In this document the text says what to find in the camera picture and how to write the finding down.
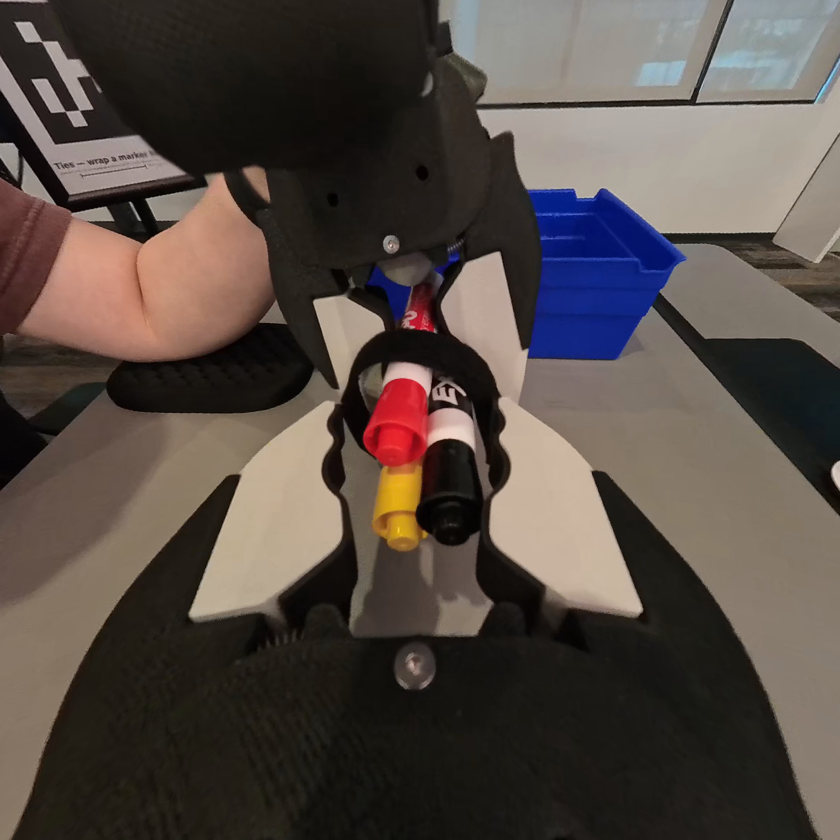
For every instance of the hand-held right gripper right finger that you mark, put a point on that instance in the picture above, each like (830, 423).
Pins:
(558, 538)

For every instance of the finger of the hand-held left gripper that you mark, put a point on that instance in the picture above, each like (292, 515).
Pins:
(489, 308)
(338, 328)

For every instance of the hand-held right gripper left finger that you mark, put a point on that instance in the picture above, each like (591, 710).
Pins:
(282, 538)

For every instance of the red dry erase marker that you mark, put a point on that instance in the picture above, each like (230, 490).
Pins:
(394, 433)

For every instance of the black dry erase marker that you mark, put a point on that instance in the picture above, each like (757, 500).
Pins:
(449, 485)

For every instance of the yellow marker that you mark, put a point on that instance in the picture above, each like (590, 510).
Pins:
(397, 499)

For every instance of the person's left forearm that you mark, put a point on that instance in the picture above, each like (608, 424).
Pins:
(164, 295)

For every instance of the blue plastic bin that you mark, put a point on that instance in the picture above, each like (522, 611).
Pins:
(590, 282)

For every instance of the black mesh armrest pad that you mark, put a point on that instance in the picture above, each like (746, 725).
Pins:
(210, 374)

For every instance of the black table mat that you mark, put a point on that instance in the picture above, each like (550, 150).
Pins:
(774, 407)

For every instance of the framed sign on stand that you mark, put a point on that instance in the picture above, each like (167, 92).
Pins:
(33, 65)

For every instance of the large glass window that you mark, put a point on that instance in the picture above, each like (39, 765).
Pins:
(590, 46)

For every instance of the white board edge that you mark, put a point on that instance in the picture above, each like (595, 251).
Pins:
(835, 476)

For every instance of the maroon shirt sleeve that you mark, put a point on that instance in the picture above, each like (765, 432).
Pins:
(33, 256)

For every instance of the white leaning panel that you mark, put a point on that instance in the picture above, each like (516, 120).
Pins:
(814, 216)

